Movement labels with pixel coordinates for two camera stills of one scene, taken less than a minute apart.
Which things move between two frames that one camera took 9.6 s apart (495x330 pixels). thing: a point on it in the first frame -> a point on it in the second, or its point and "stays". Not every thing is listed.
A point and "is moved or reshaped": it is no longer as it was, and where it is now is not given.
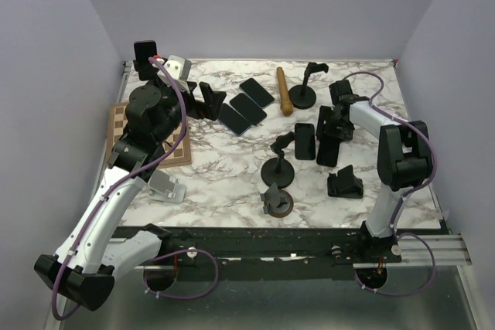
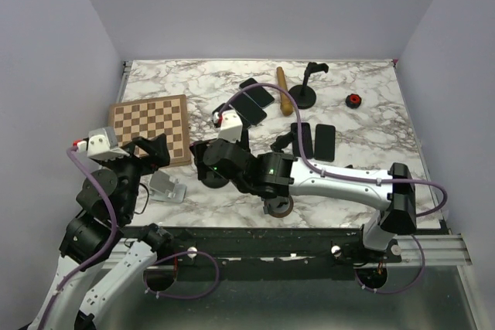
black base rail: x=267 y=253 stays
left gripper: x=213 y=101 -> x=158 y=150
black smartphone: x=256 y=93 stays
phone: x=328 y=151 is moved or reshaped
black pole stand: x=303 y=96 stays
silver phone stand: x=161 y=187 stays
